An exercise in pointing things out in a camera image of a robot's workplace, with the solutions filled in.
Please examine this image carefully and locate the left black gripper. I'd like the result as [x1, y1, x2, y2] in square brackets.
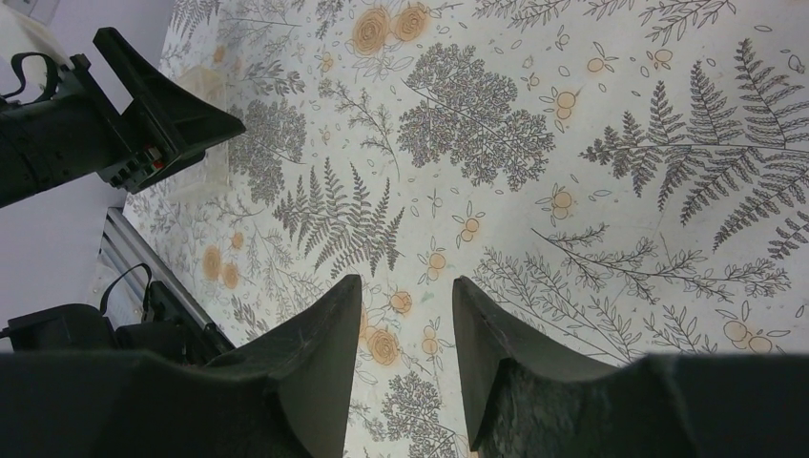
[1, 27, 246, 206]

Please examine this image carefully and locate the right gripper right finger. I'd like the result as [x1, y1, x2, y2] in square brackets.
[452, 277, 808, 457]

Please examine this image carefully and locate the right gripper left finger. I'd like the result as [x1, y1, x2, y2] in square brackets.
[1, 275, 362, 457]

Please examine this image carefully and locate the floral table mat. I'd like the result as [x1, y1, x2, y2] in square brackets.
[124, 1, 808, 457]

